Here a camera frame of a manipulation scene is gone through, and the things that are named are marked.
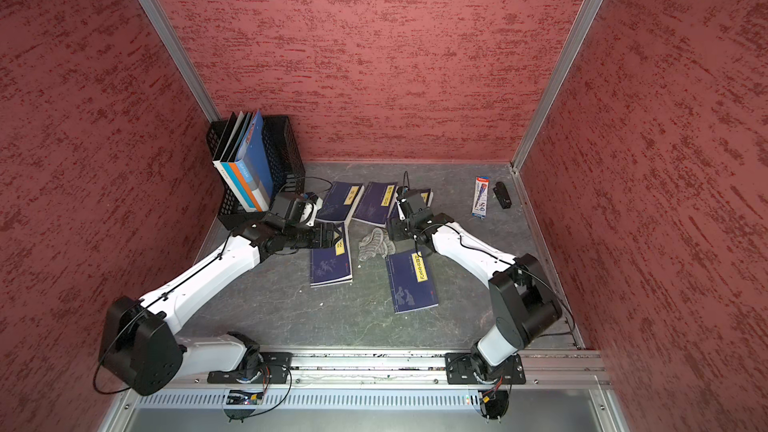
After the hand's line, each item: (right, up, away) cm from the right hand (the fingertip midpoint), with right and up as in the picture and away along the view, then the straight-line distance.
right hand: (397, 230), depth 89 cm
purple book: (-7, +8, +18) cm, 21 cm away
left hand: (-20, -2, -7) cm, 21 cm away
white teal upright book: (-47, +15, -4) cm, 49 cm away
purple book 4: (+4, -16, -1) cm, 17 cm away
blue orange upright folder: (-41, +22, -6) cm, 47 cm away
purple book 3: (-20, -11, 0) cm, 23 cm away
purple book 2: (+5, +10, -21) cm, 24 cm away
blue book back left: (-21, +8, +17) cm, 28 cm away
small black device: (+39, +10, +18) cm, 45 cm away
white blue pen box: (+31, +9, +19) cm, 38 cm away
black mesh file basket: (-43, +21, +24) cm, 54 cm away
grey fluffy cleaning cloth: (-7, -5, +3) cm, 9 cm away
